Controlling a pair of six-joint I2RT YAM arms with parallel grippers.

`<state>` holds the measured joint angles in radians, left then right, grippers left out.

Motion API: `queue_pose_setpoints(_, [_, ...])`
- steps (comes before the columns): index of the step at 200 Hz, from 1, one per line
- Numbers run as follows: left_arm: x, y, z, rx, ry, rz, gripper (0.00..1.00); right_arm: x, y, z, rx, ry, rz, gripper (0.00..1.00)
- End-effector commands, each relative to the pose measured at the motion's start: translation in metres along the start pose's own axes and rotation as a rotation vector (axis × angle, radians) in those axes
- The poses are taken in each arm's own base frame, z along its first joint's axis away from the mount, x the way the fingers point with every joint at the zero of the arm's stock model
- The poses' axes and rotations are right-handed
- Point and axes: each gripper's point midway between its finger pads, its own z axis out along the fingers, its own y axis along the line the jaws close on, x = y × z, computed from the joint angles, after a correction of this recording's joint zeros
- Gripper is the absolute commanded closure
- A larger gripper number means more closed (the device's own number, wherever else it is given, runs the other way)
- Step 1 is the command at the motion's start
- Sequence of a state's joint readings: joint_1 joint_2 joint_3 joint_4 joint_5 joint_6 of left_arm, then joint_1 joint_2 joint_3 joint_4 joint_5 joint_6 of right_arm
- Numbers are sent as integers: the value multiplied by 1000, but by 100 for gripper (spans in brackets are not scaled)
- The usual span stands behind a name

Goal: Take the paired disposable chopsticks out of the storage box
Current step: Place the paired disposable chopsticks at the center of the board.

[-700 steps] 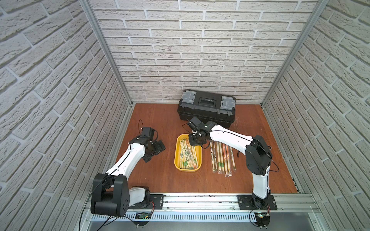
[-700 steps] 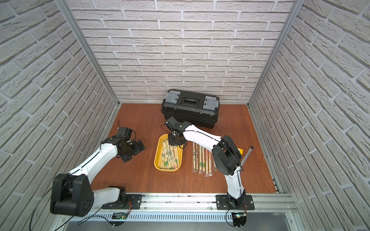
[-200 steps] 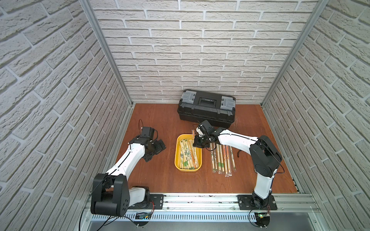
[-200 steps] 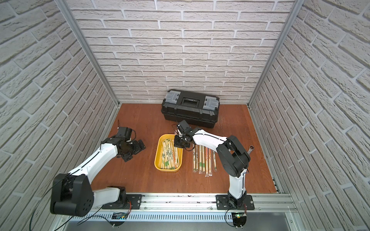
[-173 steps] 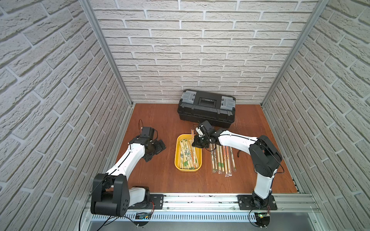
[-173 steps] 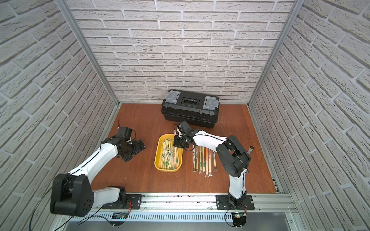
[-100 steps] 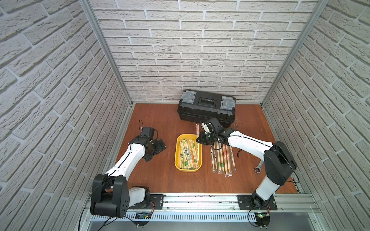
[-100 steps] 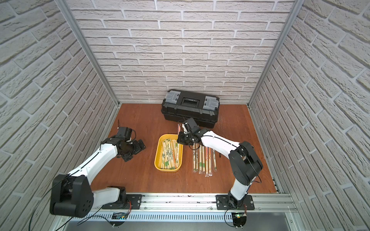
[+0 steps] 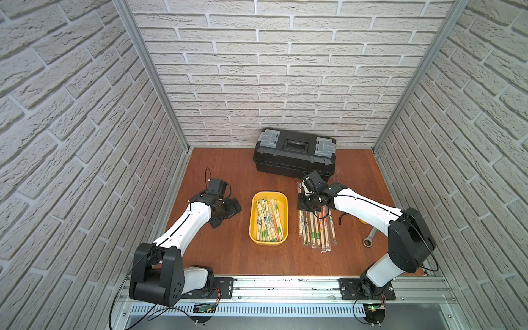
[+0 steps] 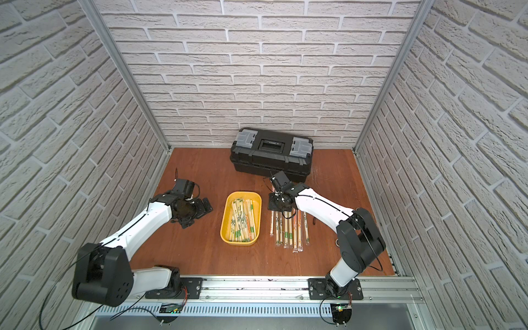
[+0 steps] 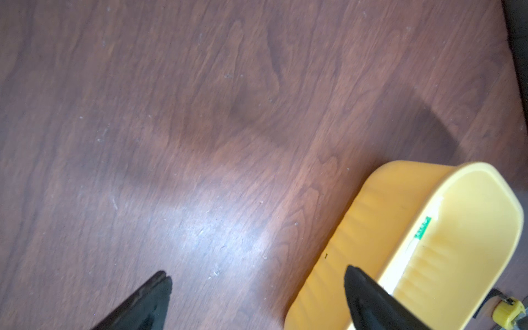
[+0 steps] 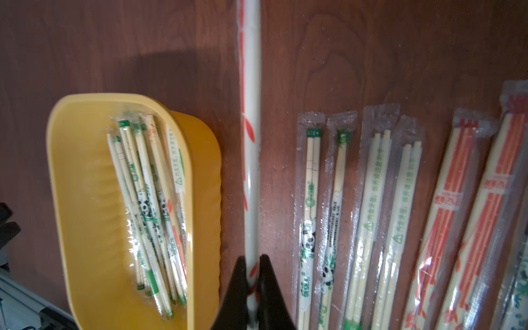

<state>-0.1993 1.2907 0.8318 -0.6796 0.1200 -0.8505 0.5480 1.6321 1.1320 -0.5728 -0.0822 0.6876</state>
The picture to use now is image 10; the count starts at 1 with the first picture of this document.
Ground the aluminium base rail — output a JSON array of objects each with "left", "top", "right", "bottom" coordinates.
[{"left": 69, "top": 275, "right": 434, "bottom": 330}]

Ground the aluminium frame post right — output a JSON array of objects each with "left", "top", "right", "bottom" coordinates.
[{"left": 352, "top": 0, "right": 435, "bottom": 155}]

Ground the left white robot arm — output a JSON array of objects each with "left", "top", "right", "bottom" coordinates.
[{"left": 71, "top": 192, "right": 213, "bottom": 307}]

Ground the yellow plastic storage box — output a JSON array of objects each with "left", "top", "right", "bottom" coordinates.
[{"left": 220, "top": 191, "right": 262, "bottom": 246}]

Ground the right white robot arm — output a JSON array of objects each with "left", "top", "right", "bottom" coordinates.
[{"left": 268, "top": 184, "right": 386, "bottom": 297}]

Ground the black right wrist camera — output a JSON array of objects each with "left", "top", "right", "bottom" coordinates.
[{"left": 270, "top": 171, "right": 293, "bottom": 193}]

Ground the green panda chopsticks pair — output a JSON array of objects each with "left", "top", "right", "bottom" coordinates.
[{"left": 302, "top": 212, "right": 310, "bottom": 246}]

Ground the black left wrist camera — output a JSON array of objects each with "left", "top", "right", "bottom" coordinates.
[{"left": 171, "top": 179, "right": 195, "bottom": 199}]

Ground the black plastic toolbox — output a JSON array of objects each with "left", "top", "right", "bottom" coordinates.
[{"left": 230, "top": 128, "right": 314, "bottom": 182}]

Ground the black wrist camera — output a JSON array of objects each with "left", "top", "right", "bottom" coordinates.
[
  {"left": 270, "top": 171, "right": 293, "bottom": 193},
  {"left": 171, "top": 179, "right": 195, "bottom": 199}
]

